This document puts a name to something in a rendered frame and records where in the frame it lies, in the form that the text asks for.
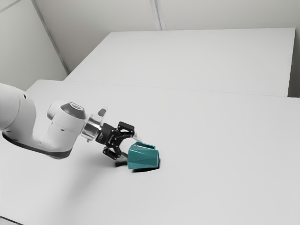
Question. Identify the teal faceted mug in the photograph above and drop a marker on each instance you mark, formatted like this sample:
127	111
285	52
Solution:
143	157

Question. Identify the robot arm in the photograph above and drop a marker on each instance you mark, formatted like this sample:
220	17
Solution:
58	126

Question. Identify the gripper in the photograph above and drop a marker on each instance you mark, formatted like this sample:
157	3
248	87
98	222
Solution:
107	136

